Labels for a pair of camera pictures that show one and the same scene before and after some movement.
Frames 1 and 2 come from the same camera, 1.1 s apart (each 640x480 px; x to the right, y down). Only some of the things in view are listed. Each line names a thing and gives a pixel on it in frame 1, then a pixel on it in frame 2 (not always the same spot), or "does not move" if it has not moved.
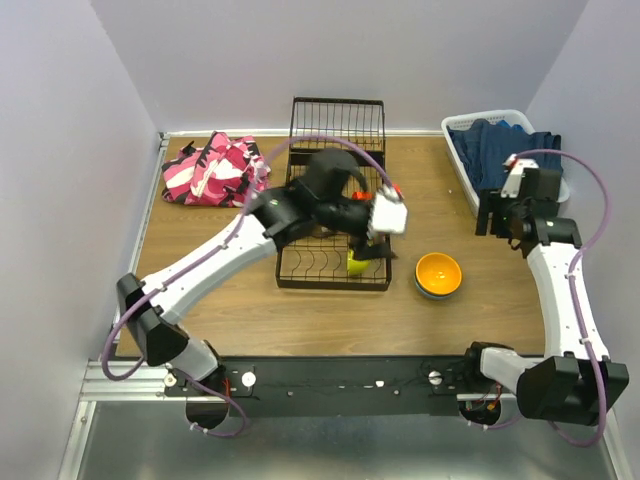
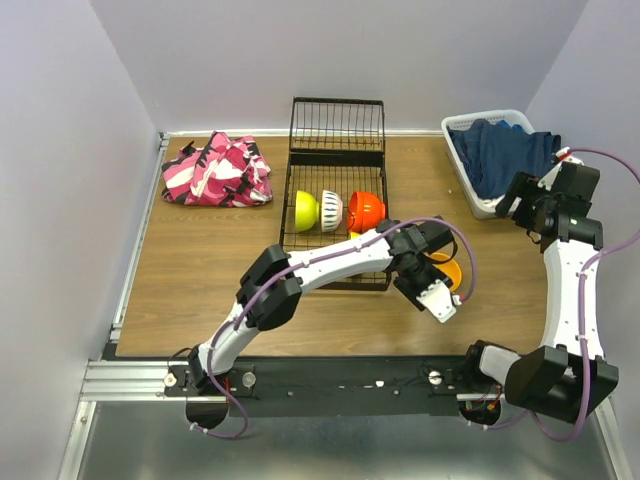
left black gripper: (363, 251) to (410, 294)
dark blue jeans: (484, 148) does not move
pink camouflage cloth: (223, 173) does not move
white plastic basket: (465, 176) does not move
